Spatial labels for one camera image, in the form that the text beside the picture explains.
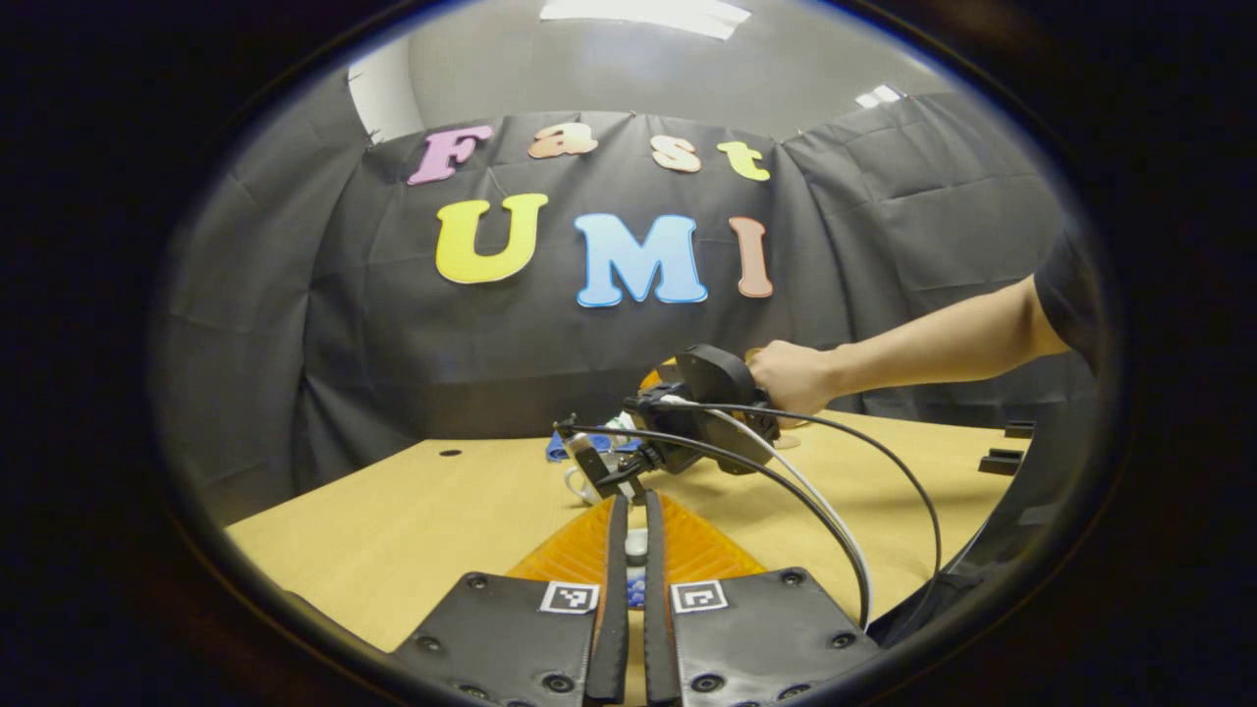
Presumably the ceiling light panel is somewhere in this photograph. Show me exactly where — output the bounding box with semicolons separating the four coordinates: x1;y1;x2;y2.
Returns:
540;0;752;41

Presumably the person's black shirt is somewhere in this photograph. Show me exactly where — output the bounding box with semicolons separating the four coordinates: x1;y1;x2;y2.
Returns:
869;221;1116;649

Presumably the thick black cable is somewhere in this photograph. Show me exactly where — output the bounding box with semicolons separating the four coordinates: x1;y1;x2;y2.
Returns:
553;420;874;631

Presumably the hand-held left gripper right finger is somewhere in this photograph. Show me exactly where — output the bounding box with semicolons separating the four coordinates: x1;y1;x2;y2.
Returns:
643;491;880;707

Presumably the white cable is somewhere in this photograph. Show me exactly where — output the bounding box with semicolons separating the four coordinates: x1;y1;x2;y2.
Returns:
660;395;874;631

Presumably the thin black cable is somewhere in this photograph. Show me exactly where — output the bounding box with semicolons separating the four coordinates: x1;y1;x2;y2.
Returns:
683;401;944;585

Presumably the blue towel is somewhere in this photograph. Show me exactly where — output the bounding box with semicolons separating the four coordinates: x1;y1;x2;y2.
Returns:
546;432;639;463

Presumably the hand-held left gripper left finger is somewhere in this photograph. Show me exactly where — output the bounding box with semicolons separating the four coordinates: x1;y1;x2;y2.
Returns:
393;494;629;707

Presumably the black backdrop cloth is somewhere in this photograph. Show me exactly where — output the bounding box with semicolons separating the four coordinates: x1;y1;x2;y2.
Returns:
157;93;1101;526

